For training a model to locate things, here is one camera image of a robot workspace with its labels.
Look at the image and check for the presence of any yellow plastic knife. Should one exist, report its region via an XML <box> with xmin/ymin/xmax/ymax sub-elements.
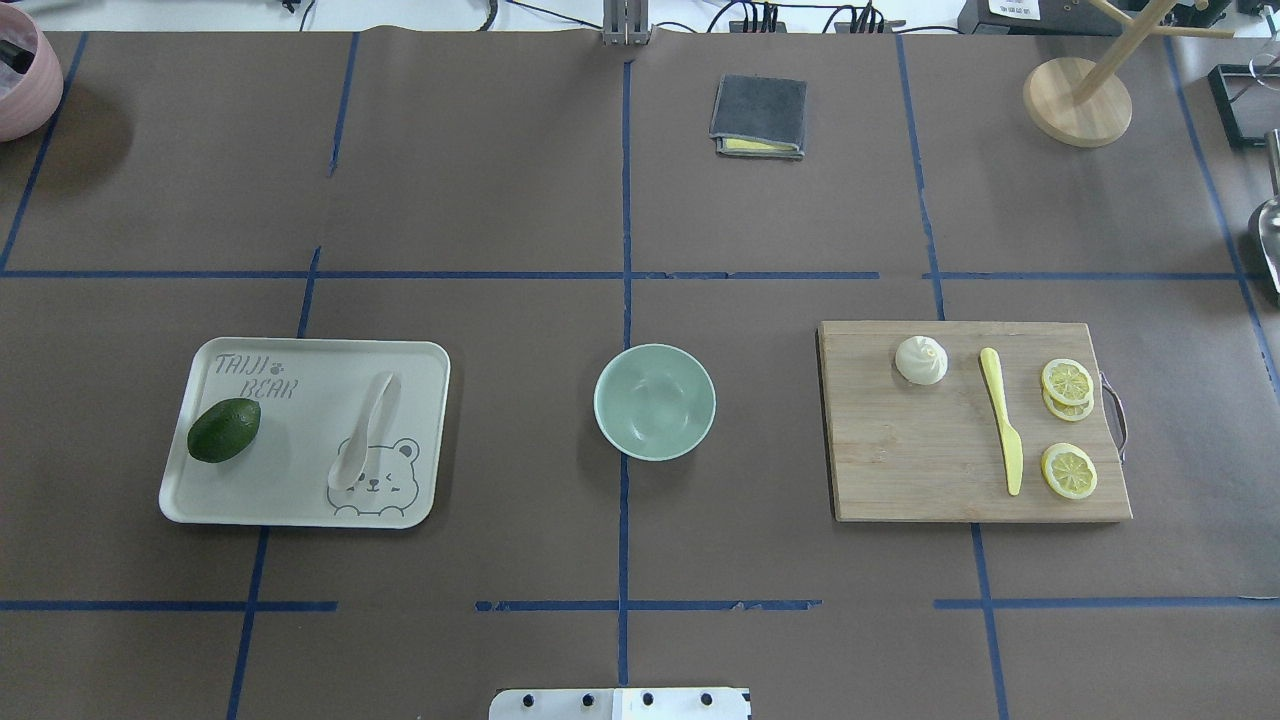
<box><xmin>979</xmin><ymin>347</ymin><xmax>1024</xmax><ymax>497</ymax></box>

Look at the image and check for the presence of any wooden cutting board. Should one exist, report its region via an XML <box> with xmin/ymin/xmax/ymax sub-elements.
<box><xmin>817</xmin><ymin>320</ymin><xmax>1133</xmax><ymax>523</ymax></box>

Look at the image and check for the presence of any metal scoop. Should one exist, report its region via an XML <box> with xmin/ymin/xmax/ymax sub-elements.
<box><xmin>1244</xmin><ymin>129</ymin><xmax>1279</xmax><ymax>300</ymax></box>

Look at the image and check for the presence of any folded grey cloth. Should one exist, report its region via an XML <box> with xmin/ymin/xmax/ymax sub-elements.
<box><xmin>709</xmin><ymin>74</ymin><xmax>808</xmax><ymax>160</ymax></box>

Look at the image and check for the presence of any green avocado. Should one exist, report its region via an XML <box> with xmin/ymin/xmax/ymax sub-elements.
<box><xmin>186</xmin><ymin>398</ymin><xmax>262</xmax><ymax>464</ymax></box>

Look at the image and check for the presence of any lower lemon slice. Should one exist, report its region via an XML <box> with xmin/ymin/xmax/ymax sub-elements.
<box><xmin>1039</xmin><ymin>443</ymin><xmax>1098</xmax><ymax>501</ymax></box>

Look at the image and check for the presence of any pink bowl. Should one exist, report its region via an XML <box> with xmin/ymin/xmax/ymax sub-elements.
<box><xmin>1</xmin><ymin>3</ymin><xmax>63</xmax><ymax>143</ymax></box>

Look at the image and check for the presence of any wooden mug tree stand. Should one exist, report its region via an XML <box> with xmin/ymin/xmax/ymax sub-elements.
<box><xmin>1021</xmin><ymin>1</ymin><xmax>1234</xmax><ymax>149</ymax></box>

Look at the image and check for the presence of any white ceramic spoon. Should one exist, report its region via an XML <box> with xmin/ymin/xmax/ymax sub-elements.
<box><xmin>326</xmin><ymin>372</ymin><xmax>401</xmax><ymax>491</ymax></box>

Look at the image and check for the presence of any black glass rack tray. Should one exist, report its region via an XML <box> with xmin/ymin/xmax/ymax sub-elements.
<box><xmin>1207</xmin><ymin>63</ymin><xmax>1279</xmax><ymax>149</ymax></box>

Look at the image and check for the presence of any light green bowl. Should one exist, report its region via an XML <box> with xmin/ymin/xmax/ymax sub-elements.
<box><xmin>593</xmin><ymin>343</ymin><xmax>718</xmax><ymax>462</ymax></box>

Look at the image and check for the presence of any white mounting plate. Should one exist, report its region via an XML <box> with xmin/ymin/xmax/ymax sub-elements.
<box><xmin>488</xmin><ymin>685</ymin><xmax>753</xmax><ymax>719</ymax></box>

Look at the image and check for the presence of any cream bear serving tray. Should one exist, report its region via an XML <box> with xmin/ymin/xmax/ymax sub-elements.
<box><xmin>157</xmin><ymin>337</ymin><xmax>451</xmax><ymax>529</ymax></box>

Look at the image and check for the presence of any lemon slice beneath upper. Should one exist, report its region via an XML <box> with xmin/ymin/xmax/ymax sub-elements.
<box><xmin>1042</xmin><ymin>391</ymin><xmax>1094</xmax><ymax>421</ymax></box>

